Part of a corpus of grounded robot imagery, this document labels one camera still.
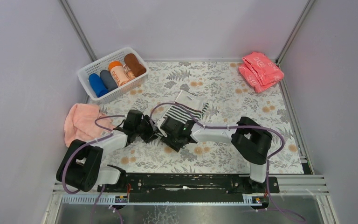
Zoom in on grey rolled towel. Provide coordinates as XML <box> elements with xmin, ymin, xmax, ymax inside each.
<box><xmin>100</xmin><ymin>70</ymin><xmax>118</xmax><ymax>92</ymax></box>

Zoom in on white plastic basket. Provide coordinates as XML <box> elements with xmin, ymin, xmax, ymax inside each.
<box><xmin>77</xmin><ymin>47</ymin><xmax>150</xmax><ymax>104</ymax></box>

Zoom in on brown towel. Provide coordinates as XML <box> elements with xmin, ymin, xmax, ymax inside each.
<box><xmin>124</xmin><ymin>53</ymin><xmax>146</xmax><ymax>77</ymax></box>

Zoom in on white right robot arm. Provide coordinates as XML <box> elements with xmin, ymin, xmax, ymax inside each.
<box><xmin>159</xmin><ymin>117</ymin><xmax>272</xmax><ymax>183</ymax></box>

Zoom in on blue rolled towel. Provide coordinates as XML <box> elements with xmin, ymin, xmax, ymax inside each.
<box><xmin>89</xmin><ymin>73</ymin><xmax>108</xmax><ymax>98</ymax></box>

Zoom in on pink patterned folded towel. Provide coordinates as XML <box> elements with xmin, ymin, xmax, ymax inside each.
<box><xmin>238</xmin><ymin>52</ymin><xmax>284</xmax><ymax>93</ymax></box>

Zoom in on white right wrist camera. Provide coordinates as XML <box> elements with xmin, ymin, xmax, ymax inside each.
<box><xmin>156</xmin><ymin>118</ymin><xmax>167</xmax><ymax>137</ymax></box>

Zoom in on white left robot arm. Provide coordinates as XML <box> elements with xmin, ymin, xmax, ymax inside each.
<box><xmin>56</xmin><ymin>110</ymin><xmax>158</xmax><ymax>194</ymax></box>

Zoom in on orange rolled towel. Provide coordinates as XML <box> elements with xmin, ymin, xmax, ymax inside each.
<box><xmin>108</xmin><ymin>61</ymin><xmax>130</xmax><ymax>87</ymax></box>

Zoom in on pink towel under striped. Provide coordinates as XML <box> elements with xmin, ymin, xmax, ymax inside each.
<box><xmin>63</xmin><ymin>104</ymin><xmax>106</xmax><ymax>147</ymax></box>

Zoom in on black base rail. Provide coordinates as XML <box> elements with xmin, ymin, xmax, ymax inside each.
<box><xmin>104</xmin><ymin>173</ymin><xmax>280</xmax><ymax>203</ymax></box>

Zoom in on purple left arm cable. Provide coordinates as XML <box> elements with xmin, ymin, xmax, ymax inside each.
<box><xmin>61</xmin><ymin>114</ymin><xmax>127</xmax><ymax>224</ymax></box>

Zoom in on green white striped towel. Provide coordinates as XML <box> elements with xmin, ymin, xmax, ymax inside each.
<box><xmin>162</xmin><ymin>90</ymin><xmax>209</xmax><ymax>123</ymax></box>

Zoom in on floral patterned table mat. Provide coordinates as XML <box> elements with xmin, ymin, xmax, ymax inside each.
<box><xmin>100</xmin><ymin>62</ymin><xmax>303</xmax><ymax>174</ymax></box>

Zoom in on beige patterned rolled towel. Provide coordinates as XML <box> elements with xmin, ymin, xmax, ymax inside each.
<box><xmin>124</xmin><ymin>65</ymin><xmax>136</xmax><ymax>80</ymax></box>

